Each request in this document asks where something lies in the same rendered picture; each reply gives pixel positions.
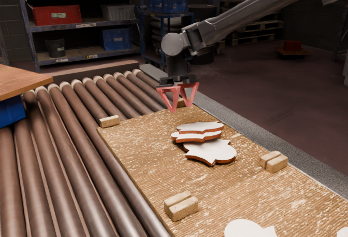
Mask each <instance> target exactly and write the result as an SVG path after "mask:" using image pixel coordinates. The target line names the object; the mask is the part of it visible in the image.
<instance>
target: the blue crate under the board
mask: <svg viewBox="0 0 348 237"><path fill-rule="evenodd" d="M21 94H22V93H21ZM21 94H19V95H16V96H13V97H10V98H8V99H5V100H3V101H0V129H1V128H4V127H6V126H8V125H10V124H12V123H15V122H17V121H19V120H21V119H23V118H25V117H26V115H25V111H24V107H23V103H22V99H21Z"/></svg>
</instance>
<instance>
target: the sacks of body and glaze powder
mask: <svg viewBox="0 0 348 237"><path fill-rule="evenodd" d="M151 19H152V20H153V21H152V22H151V23H150V24H151V25H152V26H154V27H155V28H154V29H153V30H152V32H153V33H155V34H153V35H152V36H151V37H152V46H154V44H160V43H161V19H160V18H156V17H151ZM170 33H176V34H180V33H181V17H174V18H170ZM166 34H168V24H167V18H165V19H164V36H165V35H166ZM218 48H225V40H223V39H222V40H220V41H218V44H217V49H218Z"/></svg>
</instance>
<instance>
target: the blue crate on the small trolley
mask: <svg viewBox="0 0 348 237"><path fill-rule="evenodd" d="M147 8H148V11H151V12H158V13H165V14H169V15H171V14H176V13H184V12H187V11H189V8H188V0H148V7H147Z"/></svg>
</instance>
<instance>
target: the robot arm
mask: <svg viewBox="0 0 348 237"><path fill-rule="evenodd" d="M296 1H298V0H246V1H244V2H242V3H241V4H239V5H237V6H235V7H233V8H232V9H230V10H228V11H226V12H224V13H223V14H221V15H219V16H217V17H214V18H209V19H205V20H203V21H201V22H196V23H194V24H191V25H189V26H186V27H184V28H182V33H180V34H176V33H168V34H166V35H165V36H164V37H163V39H162V41H161V48H162V50H163V51H164V52H165V55H166V57H169V58H166V64H167V73H168V77H162V78H159V86H156V90H157V92H158V93H159V95H160V96H161V98H162V99H163V100H164V102H165V103H166V105H167V107H168V109H169V111H170V112H171V113H175V112H176V108H177V103H178V98H179V93H180V92H181V95H182V97H183V100H184V102H185V104H186V106H187V107H191V106H192V102H193V99H194V96H195V94H196V91H197V89H198V86H199V80H196V76H195V74H187V66H186V56H185V48H189V51H190V54H191V56H194V55H198V56H200V55H202V54H205V53H208V52H210V48H209V47H211V46H213V45H215V44H217V43H218V41H220V40H222V39H224V37H226V36H227V35H228V34H230V33H231V32H233V31H235V30H237V29H239V28H241V27H243V26H245V25H247V24H249V23H252V22H254V21H256V20H258V19H260V18H262V17H264V16H266V15H269V14H271V13H273V12H275V11H277V10H279V9H281V8H283V7H286V6H288V5H290V4H292V3H294V2H296ZM321 1H322V4H323V6H324V5H327V4H331V3H333V2H335V1H337V0H321ZM186 33H187V34H186ZM187 36H188V37H187ZM189 41H190V42H189ZM191 47H192V48H191ZM192 49H193V51H192ZM182 81H183V83H180V84H178V86H174V87H173V85H175V83H174V82H182ZM184 88H193V89H192V93H191V97H190V101H189V102H188V100H187V97H186V93H185V89H184ZM165 92H173V105H172V107H171V104H170V102H169V100H168V98H167V96H166V94H165Z"/></svg>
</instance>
